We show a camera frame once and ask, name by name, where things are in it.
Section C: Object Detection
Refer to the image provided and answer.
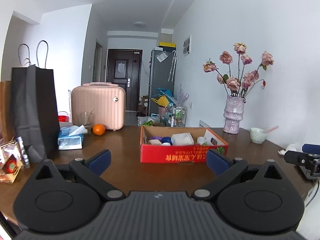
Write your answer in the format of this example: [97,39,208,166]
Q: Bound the small white ribbed cap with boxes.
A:
[197,137,207,145]

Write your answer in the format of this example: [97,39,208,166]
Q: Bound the translucent white plastic box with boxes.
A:
[171,133,194,146]

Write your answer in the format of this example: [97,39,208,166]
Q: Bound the blue gear-shaped lid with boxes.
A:
[161,137,172,145]

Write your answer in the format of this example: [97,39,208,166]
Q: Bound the small white yellow container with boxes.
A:
[149,139,162,145]

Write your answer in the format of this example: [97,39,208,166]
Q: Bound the crumpled white tissue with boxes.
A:
[278,144,297,155]

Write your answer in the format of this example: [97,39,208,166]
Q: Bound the blue tissue pack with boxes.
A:
[57,125,88,151]

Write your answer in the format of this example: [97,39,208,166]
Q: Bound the orange fruit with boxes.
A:
[92,124,106,136]

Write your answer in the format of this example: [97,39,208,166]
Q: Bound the pink spoon in bowl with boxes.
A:
[263,126,279,134]

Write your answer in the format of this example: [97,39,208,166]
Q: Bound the pale green bowl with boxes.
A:
[250,127,267,144]

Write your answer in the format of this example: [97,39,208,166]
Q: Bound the clear drinking glass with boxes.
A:
[75,111,94,135]

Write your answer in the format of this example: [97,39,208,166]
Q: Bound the pink ceramic vase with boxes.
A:
[223,95,245,134]

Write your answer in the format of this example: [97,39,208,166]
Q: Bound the red cardboard box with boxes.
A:
[140,126,228,164]

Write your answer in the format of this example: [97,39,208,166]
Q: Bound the pink suitcase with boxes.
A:
[71,82,126,131]

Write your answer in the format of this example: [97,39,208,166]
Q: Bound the snack packets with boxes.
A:
[0,137,30,184]

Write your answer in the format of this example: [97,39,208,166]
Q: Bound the storage cart with clutter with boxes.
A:
[137,86,189,127]

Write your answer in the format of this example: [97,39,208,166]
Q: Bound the dried pink flowers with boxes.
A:
[203,43,274,100]

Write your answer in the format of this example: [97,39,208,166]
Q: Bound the brown paper bag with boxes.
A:
[1,81,15,142]

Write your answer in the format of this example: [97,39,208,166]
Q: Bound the black paper bag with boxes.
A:
[11,39,61,164]

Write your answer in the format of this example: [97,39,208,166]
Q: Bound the dark entrance door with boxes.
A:
[107,49,143,112]

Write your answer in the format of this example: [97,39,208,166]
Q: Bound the grey refrigerator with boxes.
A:
[148,49,175,115]

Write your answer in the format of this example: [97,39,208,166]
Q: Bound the yellow box on refrigerator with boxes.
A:
[158,42,176,48]

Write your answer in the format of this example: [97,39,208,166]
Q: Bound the white board leaning on wall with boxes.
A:
[199,120,212,128]

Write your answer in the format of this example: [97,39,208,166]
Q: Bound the wall picture frame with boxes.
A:
[183,35,191,56]

